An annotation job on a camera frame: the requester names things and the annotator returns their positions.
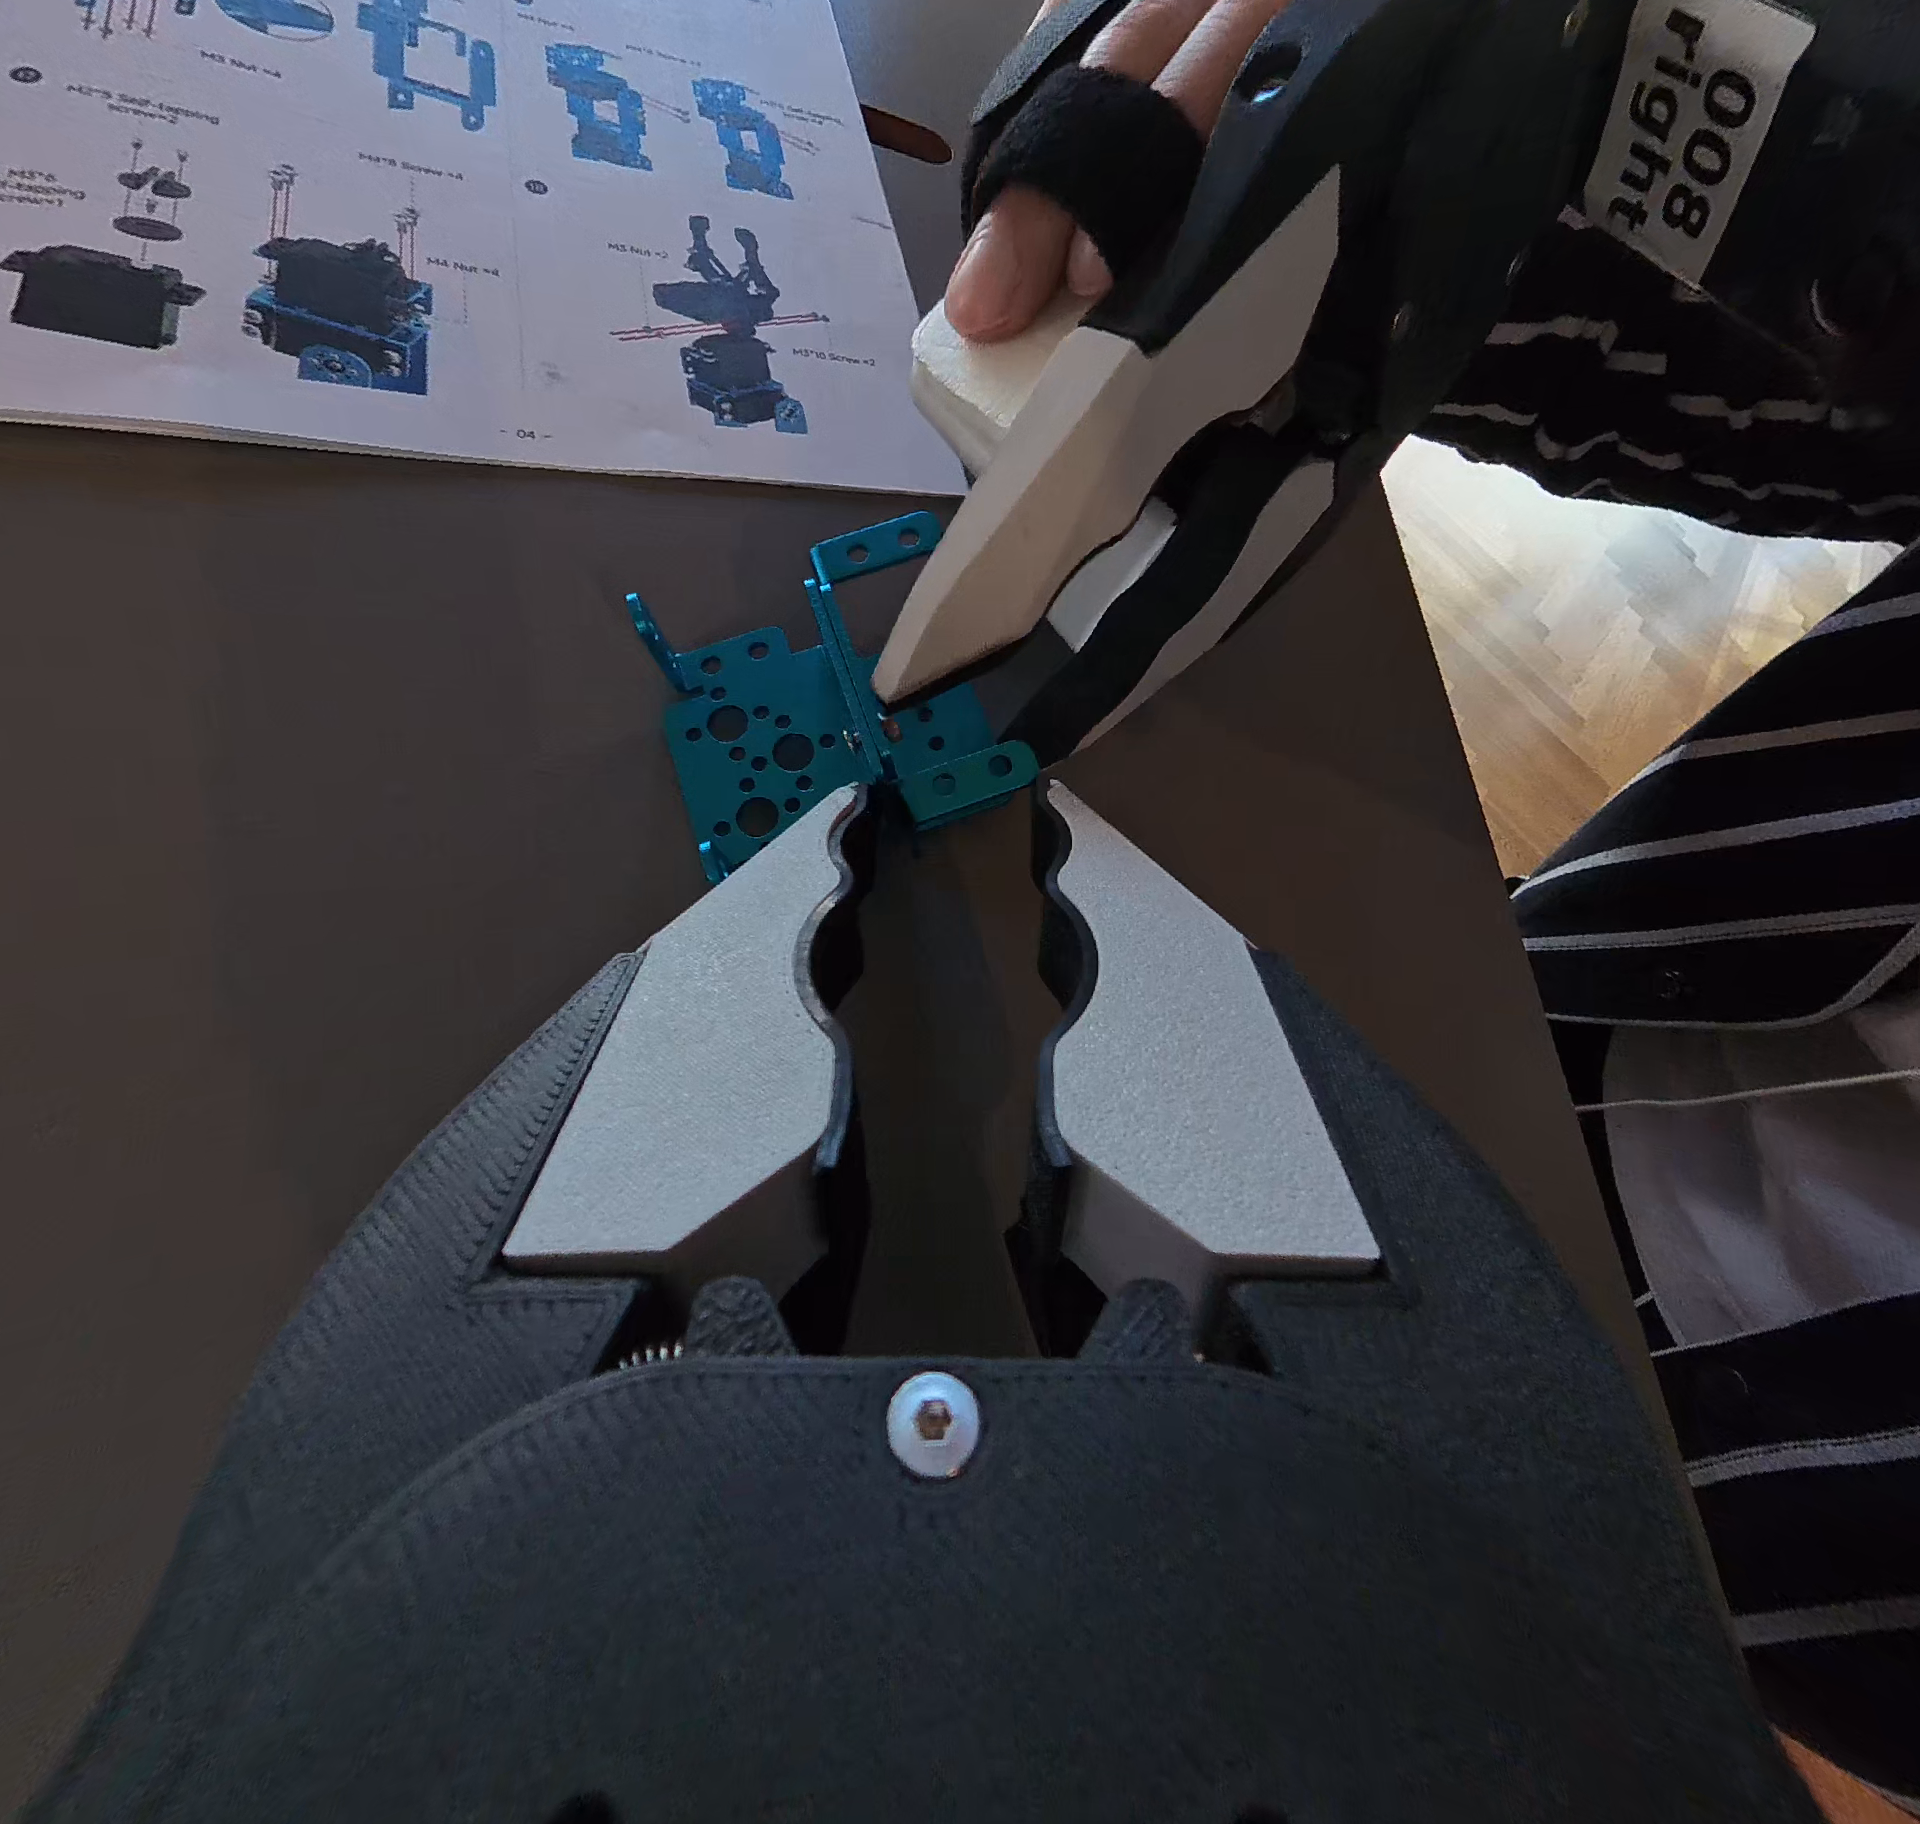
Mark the blue metal bracket assembly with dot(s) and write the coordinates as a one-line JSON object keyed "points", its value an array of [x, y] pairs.
{"points": [[975, 802]]}

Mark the assembly instruction manual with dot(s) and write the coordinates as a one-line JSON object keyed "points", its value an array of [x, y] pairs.
{"points": [[493, 355]]}

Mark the person's right hand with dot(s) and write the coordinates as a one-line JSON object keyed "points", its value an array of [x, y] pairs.
{"points": [[1184, 32]]}

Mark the person's right forearm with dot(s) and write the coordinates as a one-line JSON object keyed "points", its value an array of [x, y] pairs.
{"points": [[1651, 399]]}

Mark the person's torso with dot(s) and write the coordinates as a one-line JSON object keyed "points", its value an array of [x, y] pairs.
{"points": [[1799, 1481]]}

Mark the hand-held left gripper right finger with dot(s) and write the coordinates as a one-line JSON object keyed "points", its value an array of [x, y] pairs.
{"points": [[1184, 1105]]}

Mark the dark desk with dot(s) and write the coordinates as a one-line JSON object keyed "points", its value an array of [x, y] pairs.
{"points": [[377, 805]]}

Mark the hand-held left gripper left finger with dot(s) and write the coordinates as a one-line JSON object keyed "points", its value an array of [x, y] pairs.
{"points": [[706, 1089]]}

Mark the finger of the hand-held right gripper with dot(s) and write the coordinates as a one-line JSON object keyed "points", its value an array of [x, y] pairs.
{"points": [[1208, 641], [1081, 502]]}

